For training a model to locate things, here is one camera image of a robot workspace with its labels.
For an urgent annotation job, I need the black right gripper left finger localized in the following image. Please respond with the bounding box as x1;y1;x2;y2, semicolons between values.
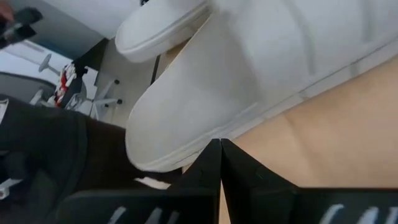
57;139;223;224

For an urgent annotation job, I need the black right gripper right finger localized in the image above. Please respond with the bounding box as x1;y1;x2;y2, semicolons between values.
221;138;398;224

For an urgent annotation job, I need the white-legged office chair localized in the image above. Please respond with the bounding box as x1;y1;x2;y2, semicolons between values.
29;52;124;121

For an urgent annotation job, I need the person's hand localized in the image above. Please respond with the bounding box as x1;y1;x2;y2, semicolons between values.
0;0;15;22

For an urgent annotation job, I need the black leader arm handle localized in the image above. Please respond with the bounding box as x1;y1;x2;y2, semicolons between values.
0;6;44;49

